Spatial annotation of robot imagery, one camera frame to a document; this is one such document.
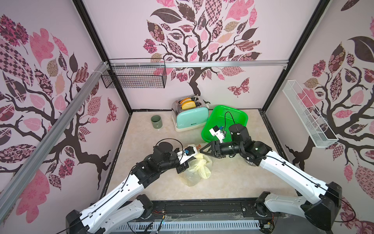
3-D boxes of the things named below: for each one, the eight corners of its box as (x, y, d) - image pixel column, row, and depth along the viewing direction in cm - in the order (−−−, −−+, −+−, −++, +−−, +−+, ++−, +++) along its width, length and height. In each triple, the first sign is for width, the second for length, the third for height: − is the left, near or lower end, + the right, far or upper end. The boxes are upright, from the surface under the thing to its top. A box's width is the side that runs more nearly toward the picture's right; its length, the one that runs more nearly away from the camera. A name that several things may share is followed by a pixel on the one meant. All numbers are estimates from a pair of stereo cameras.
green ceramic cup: (152, 129, 111) (149, 122, 105) (153, 121, 116) (151, 114, 111) (161, 128, 111) (160, 122, 105) (163, 121, 116) (161, 114, 111)
